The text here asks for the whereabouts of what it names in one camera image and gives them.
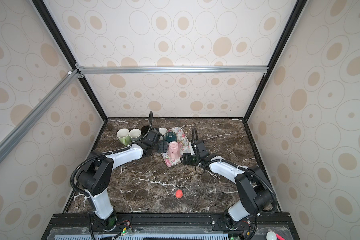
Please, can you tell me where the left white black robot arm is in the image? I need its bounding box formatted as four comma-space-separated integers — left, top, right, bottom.
70, 129, 164, 221

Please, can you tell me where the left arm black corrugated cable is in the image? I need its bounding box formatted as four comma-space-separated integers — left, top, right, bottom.
69, 110, 154, 197

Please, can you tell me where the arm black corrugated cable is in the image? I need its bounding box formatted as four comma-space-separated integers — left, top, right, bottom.
69, 110, 154, 197
191, 128, 278, 215

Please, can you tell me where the dark green ceramic mug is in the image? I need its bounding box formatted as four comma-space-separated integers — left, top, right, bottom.
166, 131, 177, 143

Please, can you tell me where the black ceramic mug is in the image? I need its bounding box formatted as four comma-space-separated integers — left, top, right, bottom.
141, 125, 151, 135

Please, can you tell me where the pink ceramic mug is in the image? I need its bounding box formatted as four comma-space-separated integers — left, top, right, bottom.
167, 142, 181, 161

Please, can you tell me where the floral rectangular tray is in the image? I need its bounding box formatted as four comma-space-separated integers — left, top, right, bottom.
162, 127, 195, 167

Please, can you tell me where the small red toy fruit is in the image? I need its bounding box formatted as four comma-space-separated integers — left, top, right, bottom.
175, 189, 183, 199

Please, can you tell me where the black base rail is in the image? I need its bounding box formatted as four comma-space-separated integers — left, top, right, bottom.
42, 213, 299, 240

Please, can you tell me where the grey ceramic mug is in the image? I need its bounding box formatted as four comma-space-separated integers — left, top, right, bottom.
129, 129, 142, 142

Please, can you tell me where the light green ceramic mug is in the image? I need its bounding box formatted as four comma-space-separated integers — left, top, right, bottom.
117, 129, 132, 146

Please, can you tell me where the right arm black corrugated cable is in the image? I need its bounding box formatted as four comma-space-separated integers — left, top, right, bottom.
191, 128, 278, 215

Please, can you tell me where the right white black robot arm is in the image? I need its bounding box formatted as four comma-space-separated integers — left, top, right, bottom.
181, 140, 278, 224

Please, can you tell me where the diagonal aluminium frame bar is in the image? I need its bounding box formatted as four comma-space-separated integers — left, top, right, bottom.
0, 70, 79, 164

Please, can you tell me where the white ceramic mug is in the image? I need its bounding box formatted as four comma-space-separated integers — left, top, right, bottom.
159, 128, 168, 137

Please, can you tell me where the horizontal aluminium frame bar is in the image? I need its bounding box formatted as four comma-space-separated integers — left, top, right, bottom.
79, 66, 268, 74

